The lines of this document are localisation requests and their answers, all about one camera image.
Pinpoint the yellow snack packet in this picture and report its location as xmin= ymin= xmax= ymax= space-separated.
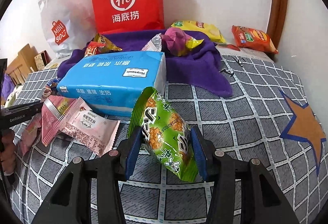
xmin=84 ymin=33 xmax=122 ymax=57

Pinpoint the green snack bag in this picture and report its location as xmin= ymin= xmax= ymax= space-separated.
xmin=127 ymin=87 xmax=198 ymax=182

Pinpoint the white plastic Miniso bag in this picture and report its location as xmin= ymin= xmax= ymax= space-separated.
xmin=38 ymin=0 xmax=96 ymax=58

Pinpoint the orange chips bag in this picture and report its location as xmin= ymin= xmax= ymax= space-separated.
xmin=231 ymin=25 xmax=279 ymax=54

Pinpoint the blue tissue pack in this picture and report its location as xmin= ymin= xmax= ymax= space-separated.
xmin=57 ymin=51 xmax=166 ymax=117

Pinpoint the purple towel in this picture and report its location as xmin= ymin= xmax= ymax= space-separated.
xmin=57 ymin=30 xmax=233 ymax=98

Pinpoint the small patterned box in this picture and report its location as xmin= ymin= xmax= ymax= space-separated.
xmin=34 ymin=50 xmax=51 ymax=71

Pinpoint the wooden chair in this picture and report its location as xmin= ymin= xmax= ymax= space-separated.
xmin=6 ymin=44 xmax=38 ymax=85

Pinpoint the yellow chips bag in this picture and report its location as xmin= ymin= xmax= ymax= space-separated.
xmin=171 ymin=20 xmax=226 ymax=44

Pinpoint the pale pink snack packet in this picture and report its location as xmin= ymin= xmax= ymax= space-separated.
xmin=41 ymin=95 xmax=120 ymax=157

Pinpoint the person's left hand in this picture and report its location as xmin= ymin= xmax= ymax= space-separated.
xmin=1 ymin=129 xmax=17 ymax=176

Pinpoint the pink and yellow snack bag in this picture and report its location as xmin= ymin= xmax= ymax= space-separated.
xmin=141 ymin=27 xmax=205 ymax=57

